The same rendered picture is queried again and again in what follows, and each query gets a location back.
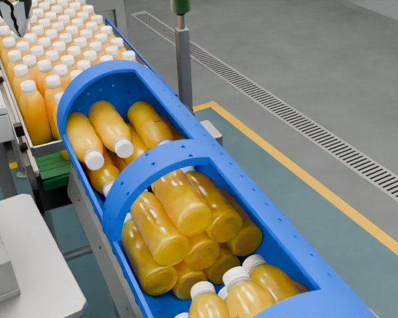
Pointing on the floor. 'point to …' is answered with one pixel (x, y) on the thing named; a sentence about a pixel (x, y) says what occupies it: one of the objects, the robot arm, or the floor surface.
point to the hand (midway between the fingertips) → (18, 33)
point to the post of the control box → (2, 170)
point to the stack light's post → (184, 65)
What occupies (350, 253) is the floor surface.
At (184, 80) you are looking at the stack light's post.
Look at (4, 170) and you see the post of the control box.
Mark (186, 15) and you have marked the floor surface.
